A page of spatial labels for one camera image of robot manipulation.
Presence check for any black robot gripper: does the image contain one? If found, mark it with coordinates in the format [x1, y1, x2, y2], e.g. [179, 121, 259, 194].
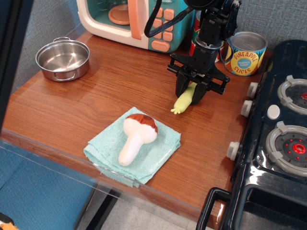
[167, 41, 230, 105]

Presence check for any spoon with green handle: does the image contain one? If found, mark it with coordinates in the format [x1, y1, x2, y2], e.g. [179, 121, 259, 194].
[170, 82, 197, 115]

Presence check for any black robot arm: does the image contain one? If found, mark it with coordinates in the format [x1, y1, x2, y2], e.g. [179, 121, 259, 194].
[167, 0, 241, 105]

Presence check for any tomato sauce can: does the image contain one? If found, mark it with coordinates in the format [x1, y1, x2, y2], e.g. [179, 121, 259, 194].
[189, 11, 224, 63]

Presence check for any plush mushroom toy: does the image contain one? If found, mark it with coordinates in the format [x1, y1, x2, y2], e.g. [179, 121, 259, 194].
[118, 114, 158, 166]

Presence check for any pineapple slices can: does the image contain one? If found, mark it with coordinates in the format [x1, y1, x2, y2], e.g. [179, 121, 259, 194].
[224, 32, 268, 76]

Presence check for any teal toy microwave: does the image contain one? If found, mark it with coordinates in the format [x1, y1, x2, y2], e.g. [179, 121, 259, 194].
[77, 0, 195, 53]

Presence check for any small steel pot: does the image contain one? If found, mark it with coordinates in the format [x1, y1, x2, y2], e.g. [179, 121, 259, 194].
[35, 37, 90, 82]

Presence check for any black toy stove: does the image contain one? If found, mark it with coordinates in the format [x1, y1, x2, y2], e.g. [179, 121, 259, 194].
[197, 40, 307, 230]

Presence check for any clear acrylic table guard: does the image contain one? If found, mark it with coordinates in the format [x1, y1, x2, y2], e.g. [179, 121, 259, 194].
[0, 129, 200, 230]

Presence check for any orange plush object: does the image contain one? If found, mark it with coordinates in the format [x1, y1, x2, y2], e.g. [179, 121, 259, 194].
[0, 222, 19, 230]

